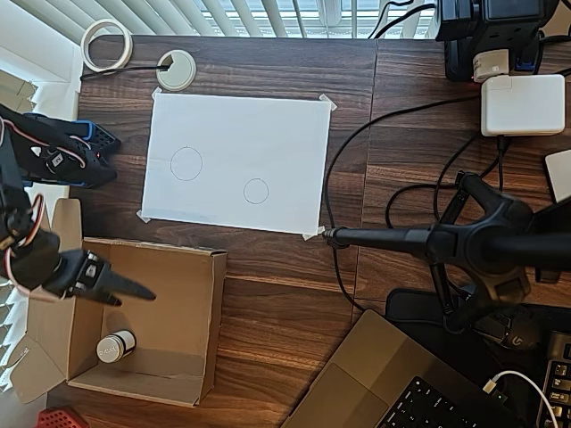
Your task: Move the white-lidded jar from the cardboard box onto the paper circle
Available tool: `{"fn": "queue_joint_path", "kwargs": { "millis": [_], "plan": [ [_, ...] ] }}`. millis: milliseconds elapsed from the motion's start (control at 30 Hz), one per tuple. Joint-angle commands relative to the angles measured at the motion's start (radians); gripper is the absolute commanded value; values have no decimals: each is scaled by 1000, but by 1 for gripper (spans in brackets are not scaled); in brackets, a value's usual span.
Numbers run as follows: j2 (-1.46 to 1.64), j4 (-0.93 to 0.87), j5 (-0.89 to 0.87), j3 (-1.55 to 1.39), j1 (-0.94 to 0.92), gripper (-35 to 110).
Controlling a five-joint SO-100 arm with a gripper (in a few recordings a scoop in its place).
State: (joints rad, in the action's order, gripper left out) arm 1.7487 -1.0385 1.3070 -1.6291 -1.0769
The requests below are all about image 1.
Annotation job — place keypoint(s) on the black mouse pad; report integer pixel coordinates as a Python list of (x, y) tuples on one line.
[(415, 307)]

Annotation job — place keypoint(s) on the black computer mouse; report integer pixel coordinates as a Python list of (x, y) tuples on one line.
[(522, 332)]

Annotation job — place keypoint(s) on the masking tape piece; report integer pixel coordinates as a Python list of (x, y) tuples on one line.
[(143, 217), (312, 234), (157, 93), (329, 103)]

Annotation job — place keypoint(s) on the silver flat device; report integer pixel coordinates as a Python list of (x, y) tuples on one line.
[(560, 174)]

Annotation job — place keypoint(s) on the black tripod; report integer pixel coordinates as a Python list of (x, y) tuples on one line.
[(482, 241)]

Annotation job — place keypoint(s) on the cream vertical window blinds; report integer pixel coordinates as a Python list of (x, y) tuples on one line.
[(178, 13), (13, 89)]

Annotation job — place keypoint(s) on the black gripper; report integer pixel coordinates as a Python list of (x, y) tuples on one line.
[(92, 275)]

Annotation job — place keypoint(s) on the blue plug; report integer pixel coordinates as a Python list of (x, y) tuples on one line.
[(526, 60)]

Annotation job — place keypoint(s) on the red robot arm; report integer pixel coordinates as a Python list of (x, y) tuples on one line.
[(58, 419)]

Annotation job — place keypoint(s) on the open cardboard box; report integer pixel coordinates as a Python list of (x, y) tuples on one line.
[(178, 290)]

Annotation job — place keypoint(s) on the grey laptop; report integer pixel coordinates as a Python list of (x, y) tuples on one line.
[(366, 356)]

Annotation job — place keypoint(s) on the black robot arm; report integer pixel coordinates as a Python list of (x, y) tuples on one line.
[(13, 169)]

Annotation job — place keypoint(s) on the small white plug adapter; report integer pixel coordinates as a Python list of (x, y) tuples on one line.
[(490, 64)]

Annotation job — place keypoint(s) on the white square power adapter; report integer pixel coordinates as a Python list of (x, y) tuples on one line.
[(522, 107)]

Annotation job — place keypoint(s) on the masking tape roll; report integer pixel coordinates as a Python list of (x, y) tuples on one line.
[(128, 46)]

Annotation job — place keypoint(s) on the black power strip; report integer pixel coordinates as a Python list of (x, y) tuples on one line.
[(490, 22)]

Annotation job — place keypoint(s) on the round white desk grommet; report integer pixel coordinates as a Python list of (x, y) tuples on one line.
[(178, 80)]

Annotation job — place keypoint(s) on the black keyboard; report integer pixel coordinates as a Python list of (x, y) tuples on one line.
[(560, 383)]

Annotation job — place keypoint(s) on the white paper sheet with circles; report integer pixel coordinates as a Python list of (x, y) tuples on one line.
[(245, 134)]

